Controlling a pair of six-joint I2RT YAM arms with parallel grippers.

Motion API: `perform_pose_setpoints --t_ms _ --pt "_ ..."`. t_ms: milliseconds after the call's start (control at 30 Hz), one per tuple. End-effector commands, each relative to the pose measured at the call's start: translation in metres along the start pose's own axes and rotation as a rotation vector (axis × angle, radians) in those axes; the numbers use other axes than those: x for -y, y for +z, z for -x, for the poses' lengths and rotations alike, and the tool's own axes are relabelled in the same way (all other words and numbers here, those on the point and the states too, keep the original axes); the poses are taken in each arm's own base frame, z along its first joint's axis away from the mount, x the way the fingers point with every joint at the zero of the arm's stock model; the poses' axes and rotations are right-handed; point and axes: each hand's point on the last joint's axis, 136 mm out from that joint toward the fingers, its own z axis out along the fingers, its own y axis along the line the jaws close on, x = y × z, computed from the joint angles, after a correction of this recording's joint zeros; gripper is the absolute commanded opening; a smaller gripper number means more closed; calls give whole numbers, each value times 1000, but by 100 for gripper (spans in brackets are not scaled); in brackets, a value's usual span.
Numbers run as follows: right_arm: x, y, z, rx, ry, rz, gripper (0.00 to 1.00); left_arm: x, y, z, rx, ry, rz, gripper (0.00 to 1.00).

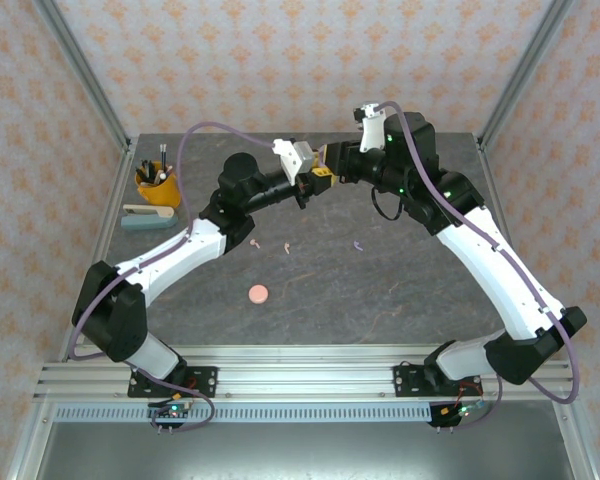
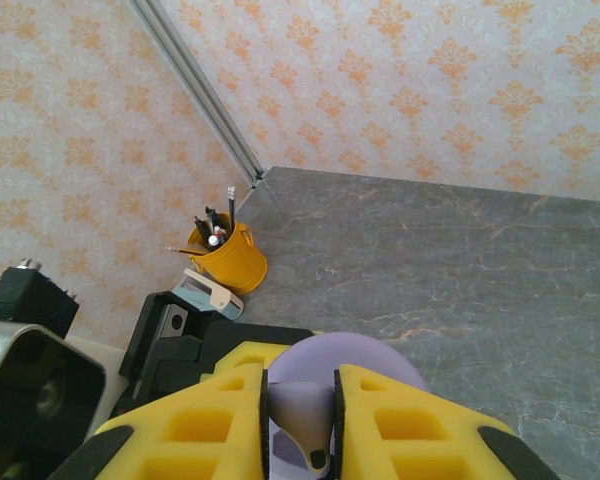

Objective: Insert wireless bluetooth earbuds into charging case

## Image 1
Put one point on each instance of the purple charging case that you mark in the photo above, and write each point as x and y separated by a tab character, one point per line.
322	159

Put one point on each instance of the pink round charging case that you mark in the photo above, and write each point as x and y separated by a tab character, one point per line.
258	294

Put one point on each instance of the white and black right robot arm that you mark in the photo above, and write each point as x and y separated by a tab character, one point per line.
490	285

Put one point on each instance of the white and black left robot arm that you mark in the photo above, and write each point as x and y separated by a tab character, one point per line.
180	255

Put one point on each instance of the pen with white tip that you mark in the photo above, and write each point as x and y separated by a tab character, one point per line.
163	175

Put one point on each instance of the tall black pen silver tip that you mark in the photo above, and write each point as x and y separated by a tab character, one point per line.
166	155
162	155

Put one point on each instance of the yellow pen cup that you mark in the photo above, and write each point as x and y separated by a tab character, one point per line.
162	192

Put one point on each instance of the black marker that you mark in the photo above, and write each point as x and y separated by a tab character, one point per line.
145	170

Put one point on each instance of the teal and beige stapler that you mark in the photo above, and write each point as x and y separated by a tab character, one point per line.
145	220

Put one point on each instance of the grey metal lower panel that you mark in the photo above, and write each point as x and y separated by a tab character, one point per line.
300	450

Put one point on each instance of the aluminium table side rail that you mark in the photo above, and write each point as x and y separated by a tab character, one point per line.
105	230
498	200

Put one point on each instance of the aluminium upright frame post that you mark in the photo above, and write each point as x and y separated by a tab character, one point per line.
522	70
80	70

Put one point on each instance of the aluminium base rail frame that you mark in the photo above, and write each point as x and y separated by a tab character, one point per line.
300	370

